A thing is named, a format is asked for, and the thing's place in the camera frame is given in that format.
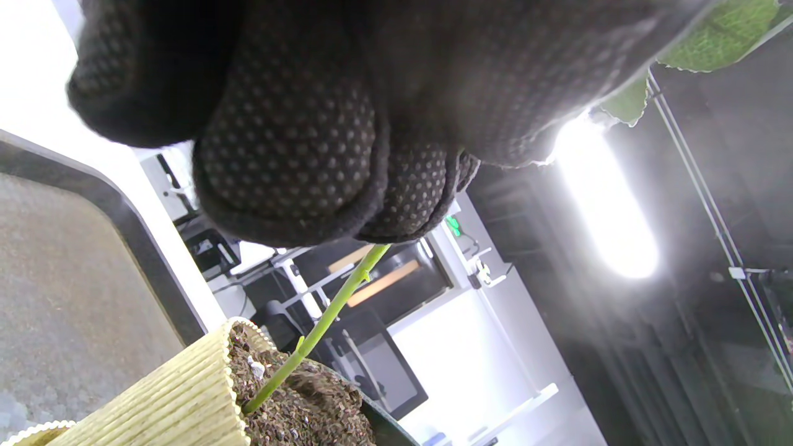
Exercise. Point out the brown potting mix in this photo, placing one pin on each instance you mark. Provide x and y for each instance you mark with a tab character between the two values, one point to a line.
310	409

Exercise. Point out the monitor on black stand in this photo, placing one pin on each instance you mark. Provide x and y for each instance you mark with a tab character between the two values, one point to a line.
210	251

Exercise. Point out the yellow ribbed flower pot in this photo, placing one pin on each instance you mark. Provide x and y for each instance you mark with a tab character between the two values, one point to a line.
167	402

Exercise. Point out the dark brown plastic tray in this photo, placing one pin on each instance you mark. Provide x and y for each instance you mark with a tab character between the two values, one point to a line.
68	291

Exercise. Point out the long ceiling light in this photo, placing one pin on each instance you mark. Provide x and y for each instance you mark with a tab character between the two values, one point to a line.
604	198

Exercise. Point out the black double door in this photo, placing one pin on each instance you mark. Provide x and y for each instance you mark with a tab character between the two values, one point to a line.
390	279

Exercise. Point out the red artificial rose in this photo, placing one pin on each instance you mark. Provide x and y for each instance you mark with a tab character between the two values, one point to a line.
725	37

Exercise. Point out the green garden trowel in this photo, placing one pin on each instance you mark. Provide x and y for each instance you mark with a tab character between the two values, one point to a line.
390	430

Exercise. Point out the person's left hand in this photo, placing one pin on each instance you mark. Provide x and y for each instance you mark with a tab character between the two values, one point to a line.
347	99

